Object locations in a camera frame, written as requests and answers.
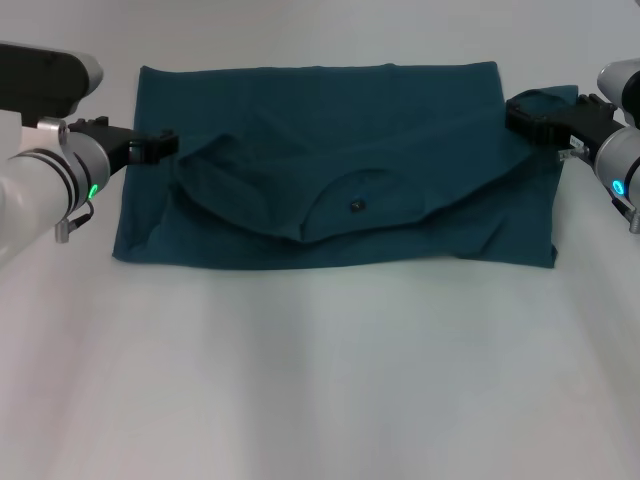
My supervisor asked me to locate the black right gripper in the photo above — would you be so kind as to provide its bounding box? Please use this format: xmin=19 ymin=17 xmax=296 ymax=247
xmin=504 ymin=92 xmax=625 ymax=152

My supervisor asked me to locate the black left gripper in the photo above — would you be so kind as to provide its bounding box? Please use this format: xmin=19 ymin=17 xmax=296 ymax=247
xmin=66 ymin=115 xmax=181 ymax=174

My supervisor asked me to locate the teal blue FREE t-shirt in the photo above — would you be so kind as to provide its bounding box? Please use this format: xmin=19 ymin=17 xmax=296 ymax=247
xmin=110 ymin=60 xmax=581 ymax=272

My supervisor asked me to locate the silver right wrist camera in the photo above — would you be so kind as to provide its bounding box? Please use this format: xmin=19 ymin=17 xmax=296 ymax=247
xmin=596 ymin=58 xmax=640 ymax=129

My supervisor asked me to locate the left wrist cable with connector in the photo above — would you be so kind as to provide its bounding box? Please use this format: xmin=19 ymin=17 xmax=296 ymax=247
xmin=53 ymin=198 xmax=97 ymax=246

